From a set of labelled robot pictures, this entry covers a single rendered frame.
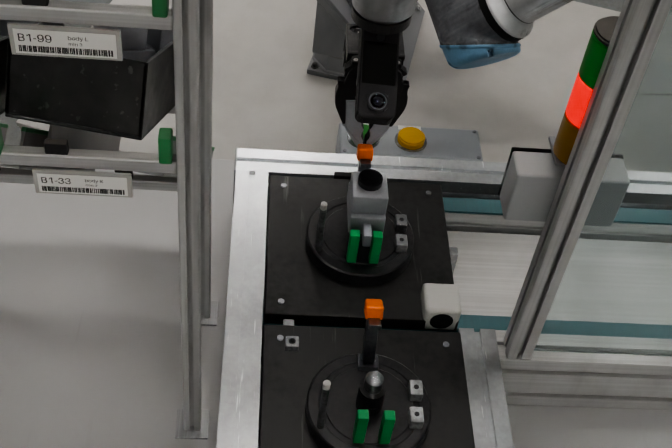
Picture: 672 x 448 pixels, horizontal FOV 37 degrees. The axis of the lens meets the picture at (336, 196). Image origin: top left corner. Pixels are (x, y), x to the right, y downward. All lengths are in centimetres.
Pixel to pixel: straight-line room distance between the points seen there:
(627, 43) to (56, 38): 48
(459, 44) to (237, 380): 66
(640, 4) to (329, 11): 83
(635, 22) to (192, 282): 49
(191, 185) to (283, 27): 94
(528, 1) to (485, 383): 59
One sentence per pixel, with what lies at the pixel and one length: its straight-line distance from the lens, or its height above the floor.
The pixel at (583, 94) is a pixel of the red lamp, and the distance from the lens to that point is 100.
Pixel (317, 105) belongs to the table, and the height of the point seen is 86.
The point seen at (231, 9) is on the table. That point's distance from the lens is 187.
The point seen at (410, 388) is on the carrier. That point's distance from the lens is 115.
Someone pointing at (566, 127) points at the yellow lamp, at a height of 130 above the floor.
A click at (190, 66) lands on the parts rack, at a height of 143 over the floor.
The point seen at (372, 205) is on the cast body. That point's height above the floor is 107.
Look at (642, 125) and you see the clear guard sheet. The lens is 101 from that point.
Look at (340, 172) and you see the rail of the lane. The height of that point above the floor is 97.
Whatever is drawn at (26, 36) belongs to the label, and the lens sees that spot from 84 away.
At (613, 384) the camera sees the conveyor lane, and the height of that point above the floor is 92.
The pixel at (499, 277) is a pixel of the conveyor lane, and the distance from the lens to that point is 139.
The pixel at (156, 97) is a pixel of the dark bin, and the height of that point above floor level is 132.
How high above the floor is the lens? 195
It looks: 46 degrees down
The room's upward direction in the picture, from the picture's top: 8 degrees clockwise
